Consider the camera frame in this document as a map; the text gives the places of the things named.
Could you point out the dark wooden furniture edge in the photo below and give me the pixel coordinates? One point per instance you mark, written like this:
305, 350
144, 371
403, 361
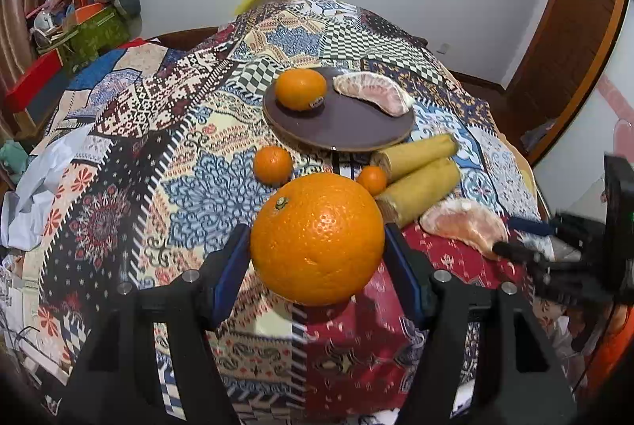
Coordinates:
188, 38

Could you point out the brown round plate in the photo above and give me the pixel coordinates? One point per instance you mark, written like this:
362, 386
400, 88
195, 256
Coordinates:
342, 127

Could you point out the brown curtain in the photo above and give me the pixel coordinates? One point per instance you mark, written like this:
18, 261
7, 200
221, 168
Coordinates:
20, 8

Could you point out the teal cloth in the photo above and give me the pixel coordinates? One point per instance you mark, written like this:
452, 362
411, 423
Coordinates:
12, 157

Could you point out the large orange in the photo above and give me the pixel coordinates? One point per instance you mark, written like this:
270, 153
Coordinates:
317, 239

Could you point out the yellow corn cob piece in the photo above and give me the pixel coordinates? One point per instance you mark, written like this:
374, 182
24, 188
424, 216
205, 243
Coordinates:
416, 155
421, 192

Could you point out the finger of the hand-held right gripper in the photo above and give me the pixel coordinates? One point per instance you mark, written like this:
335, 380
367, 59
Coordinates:
530, 227
520, 252

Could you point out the medium tangerine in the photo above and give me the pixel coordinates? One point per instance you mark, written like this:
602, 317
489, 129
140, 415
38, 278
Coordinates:
273, 165

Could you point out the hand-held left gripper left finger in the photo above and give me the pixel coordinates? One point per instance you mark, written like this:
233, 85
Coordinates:
233, 266

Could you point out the small tangerine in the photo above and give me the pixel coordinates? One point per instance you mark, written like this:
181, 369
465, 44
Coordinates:
371, 180

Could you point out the brown wooden door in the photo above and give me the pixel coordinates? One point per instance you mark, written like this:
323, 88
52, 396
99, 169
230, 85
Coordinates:
569, 38

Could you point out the orange with dark sticker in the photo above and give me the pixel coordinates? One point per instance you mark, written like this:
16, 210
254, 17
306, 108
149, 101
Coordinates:
299, 88

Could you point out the orange box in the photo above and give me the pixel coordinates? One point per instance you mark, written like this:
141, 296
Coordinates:
89, 11

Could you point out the orange clothing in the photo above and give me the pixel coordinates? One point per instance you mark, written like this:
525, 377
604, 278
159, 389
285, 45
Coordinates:
614, 355

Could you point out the patchwork patterned tablecloth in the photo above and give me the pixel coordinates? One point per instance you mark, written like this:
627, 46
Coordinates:
173, 167

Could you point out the pink wall decal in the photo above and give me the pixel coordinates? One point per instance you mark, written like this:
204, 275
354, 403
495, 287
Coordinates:
616, 103

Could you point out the green patterned box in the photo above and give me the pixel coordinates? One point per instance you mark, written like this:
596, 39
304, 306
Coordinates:
96, 36

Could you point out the white crumpled cloth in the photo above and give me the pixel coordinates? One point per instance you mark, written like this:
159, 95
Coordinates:
39, 187

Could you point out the peeled pomelo segment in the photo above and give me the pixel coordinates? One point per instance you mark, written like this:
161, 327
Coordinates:
376, 93
463, 222

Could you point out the red flat box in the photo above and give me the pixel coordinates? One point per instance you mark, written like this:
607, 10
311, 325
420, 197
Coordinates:
34, 80

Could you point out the white wall outlet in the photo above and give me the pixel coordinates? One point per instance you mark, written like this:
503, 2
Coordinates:
444, 48

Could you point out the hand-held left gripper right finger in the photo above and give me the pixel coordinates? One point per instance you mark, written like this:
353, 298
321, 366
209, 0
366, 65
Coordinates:
403, 266

